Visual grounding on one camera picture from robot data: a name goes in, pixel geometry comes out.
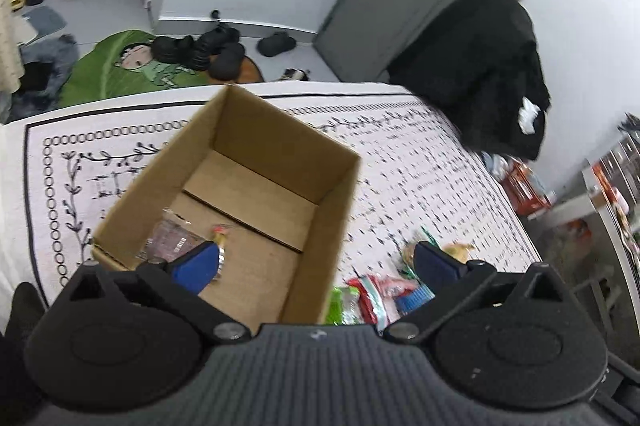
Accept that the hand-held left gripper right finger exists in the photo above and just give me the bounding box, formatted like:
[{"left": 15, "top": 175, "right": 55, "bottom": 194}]
[{"left": 384, "top": 241, "right": 582, "bottom": 346}]

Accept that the grey drawer organizer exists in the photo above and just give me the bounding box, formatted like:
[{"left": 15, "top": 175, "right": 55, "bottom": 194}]
[{"left": 597, "top": 141, "right": 640, "bottom": 197}]

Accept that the clear reddish snack packet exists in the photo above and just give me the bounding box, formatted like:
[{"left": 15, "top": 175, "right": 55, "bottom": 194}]
[{"left": 142, "top": 207, "right": 202, "bottom": 264}]

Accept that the brown round mat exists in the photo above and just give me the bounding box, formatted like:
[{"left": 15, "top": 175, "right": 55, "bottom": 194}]
[{"left": 205, "top": 56, "right": 265, "bottom": 85}]

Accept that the green leaf cartoon mat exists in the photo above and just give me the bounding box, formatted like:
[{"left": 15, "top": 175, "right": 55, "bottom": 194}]
[{"left": 57, "top": 30, "right": 212, "bottom": 109}]

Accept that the blue snack packet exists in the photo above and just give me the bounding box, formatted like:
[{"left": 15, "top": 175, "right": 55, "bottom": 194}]
[{"left": 395, "top": 288, "right": 436, "bottom": 317}]

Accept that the grey bath mat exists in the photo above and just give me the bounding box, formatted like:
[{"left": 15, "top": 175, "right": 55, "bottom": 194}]
[{"left": 22, "top": 6, "right": 67, "bottom": 37}]

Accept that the white cloth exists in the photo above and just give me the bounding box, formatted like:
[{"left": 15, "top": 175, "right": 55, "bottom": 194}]
[{"left": 517, "top": 98, "right": 544, "bottom": 135}]

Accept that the pink white snack packet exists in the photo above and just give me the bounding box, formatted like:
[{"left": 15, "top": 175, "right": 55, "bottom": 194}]
[{"left": 380, "top": 275, "right": 419, "bottom": 299}]

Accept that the brown cardboard box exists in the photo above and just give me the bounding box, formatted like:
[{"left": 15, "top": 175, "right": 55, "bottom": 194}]
[{"left": 91, "top": 84, "right": 362, "bottom": 326}]

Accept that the blue grey fuzzy rug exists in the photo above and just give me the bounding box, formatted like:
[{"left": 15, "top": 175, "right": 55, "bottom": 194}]
[{"left": 0, "top": 34, "right": 81, "bottom": 124}]

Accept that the black object on organizer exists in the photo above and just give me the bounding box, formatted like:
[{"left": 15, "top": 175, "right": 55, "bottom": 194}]
[{"left": 617, "top": 113, "right": 640, "bottom": 137}]

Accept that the white side table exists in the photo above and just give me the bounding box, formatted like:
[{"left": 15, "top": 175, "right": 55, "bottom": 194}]
[{"left": 581, "top": 161, "right": 640, "bottom": 338}]

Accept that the red plastic basket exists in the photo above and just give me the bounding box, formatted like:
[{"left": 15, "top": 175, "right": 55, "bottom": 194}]
[{"left": 502, "top": 161, "right": 554, "bottom": 217}]

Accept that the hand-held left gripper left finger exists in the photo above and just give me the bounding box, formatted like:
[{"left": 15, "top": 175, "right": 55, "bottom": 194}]
[{"left": 47, "top": 242, "right": 252, "bottom": 346}]

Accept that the black coat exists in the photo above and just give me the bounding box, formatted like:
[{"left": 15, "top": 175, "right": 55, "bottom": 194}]
[{"left": 387, "top": 0, "right": 552, "bottom": 161}]

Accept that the red green snack packet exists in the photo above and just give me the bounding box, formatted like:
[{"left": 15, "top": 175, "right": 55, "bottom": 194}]
[{"left": 347, "top": 275, "right": 396, "bottom": 327}]

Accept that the beige cloth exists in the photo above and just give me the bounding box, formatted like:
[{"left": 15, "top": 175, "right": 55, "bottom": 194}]
[{"left": 0, "top": 0, "right": 24, "bottom": 95}]

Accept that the white printed tablecloth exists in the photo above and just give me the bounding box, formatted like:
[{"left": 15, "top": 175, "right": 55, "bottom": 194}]
[{"left": 0, "top": 80, "right": 544, "bottom": 338}]

